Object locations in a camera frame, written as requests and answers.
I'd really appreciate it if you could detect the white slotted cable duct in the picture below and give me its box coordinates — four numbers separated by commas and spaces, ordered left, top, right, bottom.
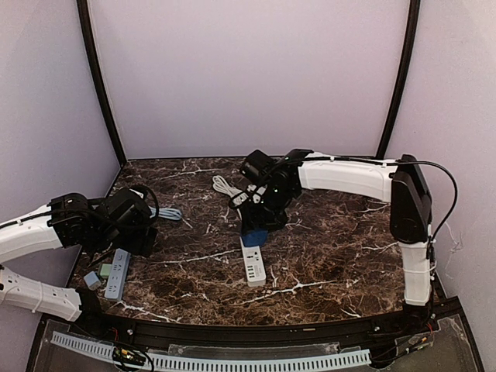
50, 332, 371, 372

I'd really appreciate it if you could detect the dark blue cube plug adapter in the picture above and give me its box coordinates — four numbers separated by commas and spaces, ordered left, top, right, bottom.
240, 229, 268, 248

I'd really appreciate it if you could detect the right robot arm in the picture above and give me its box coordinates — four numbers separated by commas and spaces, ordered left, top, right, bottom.
229, 149, 439, 307

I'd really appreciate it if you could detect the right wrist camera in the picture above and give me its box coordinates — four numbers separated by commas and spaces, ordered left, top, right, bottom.
239, 150, 276, 184

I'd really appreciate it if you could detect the green cube charger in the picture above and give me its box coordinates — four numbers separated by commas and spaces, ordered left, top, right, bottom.
98, 263, 112, 280

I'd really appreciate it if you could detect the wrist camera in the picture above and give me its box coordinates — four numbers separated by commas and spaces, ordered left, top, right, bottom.
101, 186, 152, 231
239, 150, 276, 184

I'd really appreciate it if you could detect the light blue power strip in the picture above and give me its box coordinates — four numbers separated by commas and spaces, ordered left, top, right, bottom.
104, 249, 131, 301

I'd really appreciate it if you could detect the white power strip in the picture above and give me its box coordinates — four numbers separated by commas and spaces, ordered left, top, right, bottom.
240, 240, 267, 288

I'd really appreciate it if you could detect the light blue cube charger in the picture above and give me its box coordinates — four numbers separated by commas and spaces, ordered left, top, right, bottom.
84, 271, 102, 291

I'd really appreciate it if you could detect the black front rail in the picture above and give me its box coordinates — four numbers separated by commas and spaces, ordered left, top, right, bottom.
38, 298, 462, 350

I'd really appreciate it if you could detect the right black frame post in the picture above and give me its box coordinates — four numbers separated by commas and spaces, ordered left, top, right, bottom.
375, 0, 421, 160

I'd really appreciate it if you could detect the black frame post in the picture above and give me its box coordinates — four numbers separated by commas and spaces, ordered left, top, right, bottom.
375, 0, 421, 160
76, 0, 127, 167

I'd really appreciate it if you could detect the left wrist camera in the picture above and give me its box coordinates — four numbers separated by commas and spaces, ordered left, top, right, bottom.
101, 186, 152, 231

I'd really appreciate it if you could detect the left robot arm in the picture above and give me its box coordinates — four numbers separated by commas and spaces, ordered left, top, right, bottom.
1, 188, 159, 322

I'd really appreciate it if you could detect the left black frame post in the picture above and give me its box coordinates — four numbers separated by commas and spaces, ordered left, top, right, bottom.
76, 0, 127, 167

